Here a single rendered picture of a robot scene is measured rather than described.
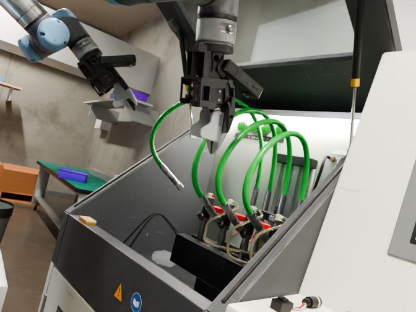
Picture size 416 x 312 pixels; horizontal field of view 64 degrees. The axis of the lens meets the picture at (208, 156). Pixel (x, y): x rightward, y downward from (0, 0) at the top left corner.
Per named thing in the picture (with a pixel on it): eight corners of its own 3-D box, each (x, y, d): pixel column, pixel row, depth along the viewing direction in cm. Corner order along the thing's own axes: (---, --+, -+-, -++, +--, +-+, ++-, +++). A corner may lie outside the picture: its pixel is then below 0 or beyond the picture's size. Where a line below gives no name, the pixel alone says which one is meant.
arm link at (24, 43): (18, 34, 90) (55, 18, 95) (13, 41, 99) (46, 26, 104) (37, 62, 93) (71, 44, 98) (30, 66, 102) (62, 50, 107)
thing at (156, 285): (54, 265, 101) (68, 213, 101) (69, 265, 104) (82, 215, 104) (181, 405, 55) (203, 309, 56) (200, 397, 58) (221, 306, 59)
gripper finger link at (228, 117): (211, 130, 68) (215, 87, 66) (218, 130, 69) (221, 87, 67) (225, 134, 64) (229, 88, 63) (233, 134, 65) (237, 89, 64)
